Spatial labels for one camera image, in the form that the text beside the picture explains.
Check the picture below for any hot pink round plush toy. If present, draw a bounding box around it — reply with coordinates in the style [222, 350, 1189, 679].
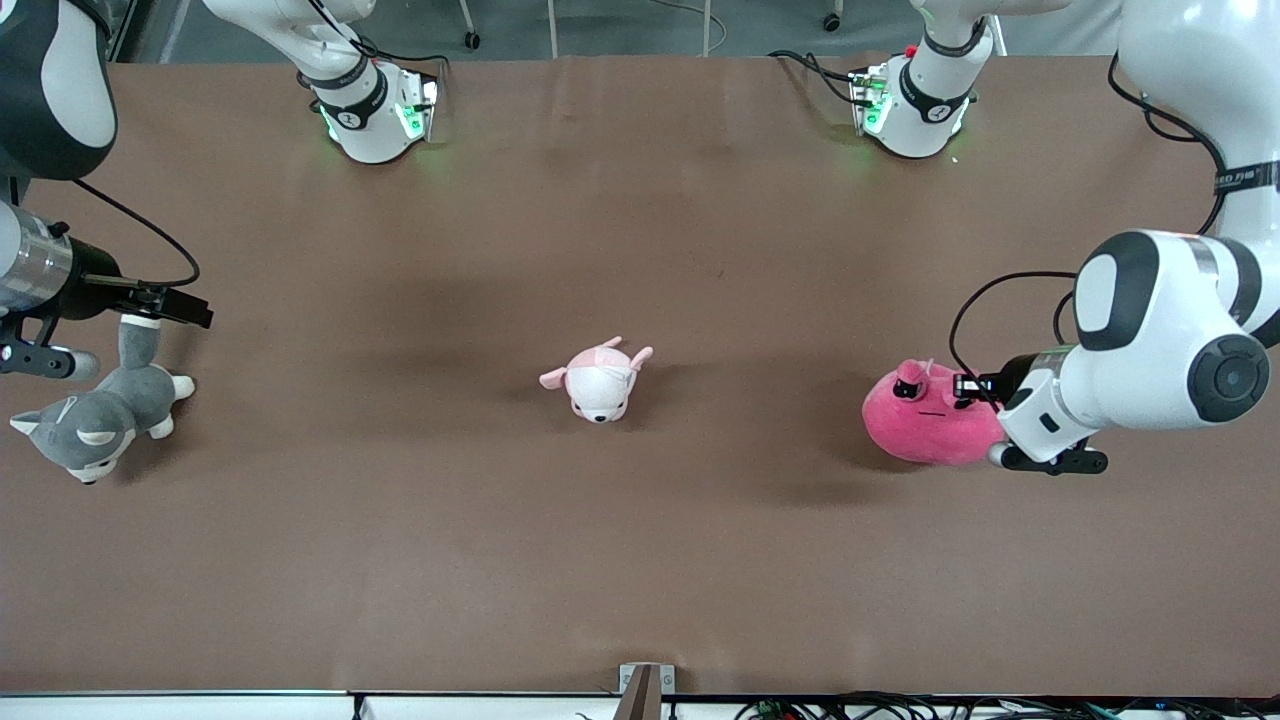
[862, 358, 1009, 467]

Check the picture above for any grey and white husky plush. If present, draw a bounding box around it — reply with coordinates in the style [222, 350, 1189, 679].
[10, 313, 196, 486]

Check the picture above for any light pink dog plush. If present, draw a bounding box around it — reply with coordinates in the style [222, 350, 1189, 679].
[539, 337, 654, 425]

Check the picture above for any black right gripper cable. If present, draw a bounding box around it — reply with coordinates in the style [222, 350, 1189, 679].
[72, 178, 201, 289]

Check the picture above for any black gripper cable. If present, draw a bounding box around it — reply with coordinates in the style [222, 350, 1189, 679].
[72, 178, 201, 289]
[948, 270, 1079, 376]

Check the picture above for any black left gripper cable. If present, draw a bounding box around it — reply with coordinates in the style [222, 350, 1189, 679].
[948, 270, 1079, 376]

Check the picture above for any tangled black cable bundle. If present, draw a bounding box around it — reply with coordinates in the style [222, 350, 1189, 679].
[735, 692, 1280, 720]

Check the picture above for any black right base cable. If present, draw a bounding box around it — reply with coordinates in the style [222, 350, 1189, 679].
[305, 0, 449, 76]

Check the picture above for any black base cable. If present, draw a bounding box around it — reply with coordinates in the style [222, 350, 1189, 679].
[305, 0, 449, 76]
[768, 48, 863, 106]

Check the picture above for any black left base cable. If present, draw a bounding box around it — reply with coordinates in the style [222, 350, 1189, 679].
[768, 48, 863, 106]

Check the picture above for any white table edge rail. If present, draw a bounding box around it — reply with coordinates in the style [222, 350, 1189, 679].
[0, 690, 621, 720]

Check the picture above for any metal camera post bracket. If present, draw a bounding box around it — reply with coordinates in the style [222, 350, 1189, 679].
[619, 663, 677, 720]

